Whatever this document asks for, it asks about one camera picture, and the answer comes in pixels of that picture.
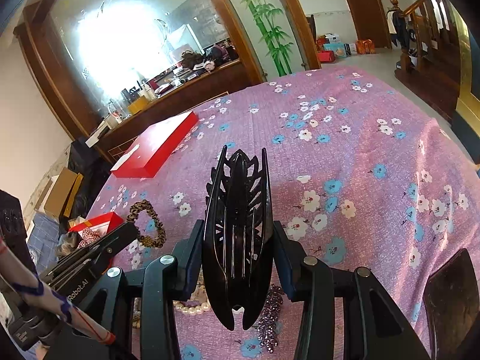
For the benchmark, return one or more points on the wood-framed wall mirror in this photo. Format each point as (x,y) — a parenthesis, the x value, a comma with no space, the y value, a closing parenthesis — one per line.
(123,26)

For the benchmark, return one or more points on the pink floral tablecloth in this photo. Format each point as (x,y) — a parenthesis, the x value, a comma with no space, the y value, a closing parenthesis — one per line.
(375,195)

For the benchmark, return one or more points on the hanging jacket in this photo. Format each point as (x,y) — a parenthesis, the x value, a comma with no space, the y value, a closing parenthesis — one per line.
(395,26)

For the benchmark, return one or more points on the white flat box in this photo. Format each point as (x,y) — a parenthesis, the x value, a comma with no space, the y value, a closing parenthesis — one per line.
(98,135)

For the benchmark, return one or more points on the red box with white inside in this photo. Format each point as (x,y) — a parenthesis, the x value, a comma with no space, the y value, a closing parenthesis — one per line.
(101,223)

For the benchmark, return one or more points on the yellow box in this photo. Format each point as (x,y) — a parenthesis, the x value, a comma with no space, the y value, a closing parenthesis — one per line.
(138,105)

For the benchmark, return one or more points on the leopard print scrunchie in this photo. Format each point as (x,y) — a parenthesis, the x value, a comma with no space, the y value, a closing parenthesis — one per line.
(159,236)

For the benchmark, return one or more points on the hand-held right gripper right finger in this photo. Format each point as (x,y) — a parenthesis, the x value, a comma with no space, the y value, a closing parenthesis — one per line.
(281,255)

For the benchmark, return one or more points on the assorted bottles and cosmetics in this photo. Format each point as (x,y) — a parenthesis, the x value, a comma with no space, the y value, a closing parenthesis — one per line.
(180,75)

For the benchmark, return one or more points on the bamboo painted glass panel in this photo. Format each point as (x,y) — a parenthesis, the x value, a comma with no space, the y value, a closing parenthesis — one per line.
(262,18)

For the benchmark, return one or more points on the dark chair back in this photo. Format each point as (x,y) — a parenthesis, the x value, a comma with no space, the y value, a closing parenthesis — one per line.
(453,307)

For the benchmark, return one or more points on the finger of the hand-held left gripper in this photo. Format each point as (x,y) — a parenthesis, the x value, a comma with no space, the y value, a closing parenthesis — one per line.
(112,238)

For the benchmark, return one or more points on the pile of gift boxes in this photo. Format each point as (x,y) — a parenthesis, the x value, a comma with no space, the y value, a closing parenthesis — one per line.
(337,50)

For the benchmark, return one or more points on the blue plaid cloth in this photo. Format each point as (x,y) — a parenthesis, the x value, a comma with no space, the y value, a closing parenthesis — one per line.
(43,240)

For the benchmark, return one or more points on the grey hair bun piece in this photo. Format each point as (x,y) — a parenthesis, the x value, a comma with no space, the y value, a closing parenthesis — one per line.
(67,245)

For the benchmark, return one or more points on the flat red box lid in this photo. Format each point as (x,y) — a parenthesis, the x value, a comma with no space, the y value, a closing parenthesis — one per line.
(157,146)

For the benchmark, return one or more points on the brown wooden door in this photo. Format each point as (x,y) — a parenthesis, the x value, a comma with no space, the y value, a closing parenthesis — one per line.
(360,7)

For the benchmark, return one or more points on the wooden counter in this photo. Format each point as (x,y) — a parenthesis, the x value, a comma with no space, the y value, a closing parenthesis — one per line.
(168,108)

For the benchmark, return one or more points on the black bag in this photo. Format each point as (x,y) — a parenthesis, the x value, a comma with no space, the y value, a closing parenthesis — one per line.
(90,180)

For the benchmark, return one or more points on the wooden staircase railing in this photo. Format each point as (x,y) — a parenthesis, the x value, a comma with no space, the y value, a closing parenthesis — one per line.
(405,56)

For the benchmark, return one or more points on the purple leaf hair clip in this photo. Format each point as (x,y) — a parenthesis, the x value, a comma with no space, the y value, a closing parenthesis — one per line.
(268,326)

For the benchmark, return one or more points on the brown cardboard box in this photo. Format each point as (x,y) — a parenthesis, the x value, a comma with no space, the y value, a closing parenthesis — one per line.
(62,193)

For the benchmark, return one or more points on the red plaid scrunchie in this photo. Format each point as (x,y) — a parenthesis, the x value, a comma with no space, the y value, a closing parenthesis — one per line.
(91,237)

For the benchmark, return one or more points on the black hair claw clip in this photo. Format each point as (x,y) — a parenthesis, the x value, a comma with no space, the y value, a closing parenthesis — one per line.
(232,270)

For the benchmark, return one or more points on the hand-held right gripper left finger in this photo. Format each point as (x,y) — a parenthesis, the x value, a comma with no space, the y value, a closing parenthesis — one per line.
(193,255)

